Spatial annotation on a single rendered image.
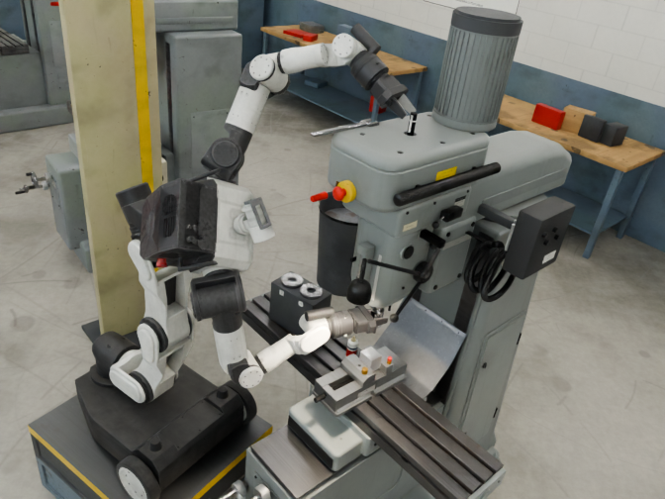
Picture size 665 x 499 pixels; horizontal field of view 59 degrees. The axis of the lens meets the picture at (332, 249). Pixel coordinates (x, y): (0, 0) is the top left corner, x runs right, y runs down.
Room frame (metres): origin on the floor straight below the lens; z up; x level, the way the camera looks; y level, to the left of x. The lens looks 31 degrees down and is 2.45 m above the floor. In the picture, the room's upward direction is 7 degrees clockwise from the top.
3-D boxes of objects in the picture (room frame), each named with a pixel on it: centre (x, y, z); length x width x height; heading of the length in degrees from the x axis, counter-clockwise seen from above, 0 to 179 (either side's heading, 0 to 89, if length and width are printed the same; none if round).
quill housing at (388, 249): (1.62, -0.18, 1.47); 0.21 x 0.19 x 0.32; 45
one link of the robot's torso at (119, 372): (1.75, 0.71, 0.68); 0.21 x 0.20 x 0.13; 58
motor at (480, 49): (1.80, -0.36, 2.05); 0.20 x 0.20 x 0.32
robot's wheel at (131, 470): (1.38, 0.61, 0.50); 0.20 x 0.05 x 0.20; 58
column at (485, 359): (2.06, -0.61, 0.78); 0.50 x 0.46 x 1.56; 135
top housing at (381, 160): (1.63, -0.19, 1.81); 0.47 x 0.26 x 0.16; 135
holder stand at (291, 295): (1.90, 0.10, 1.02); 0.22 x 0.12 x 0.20; 56
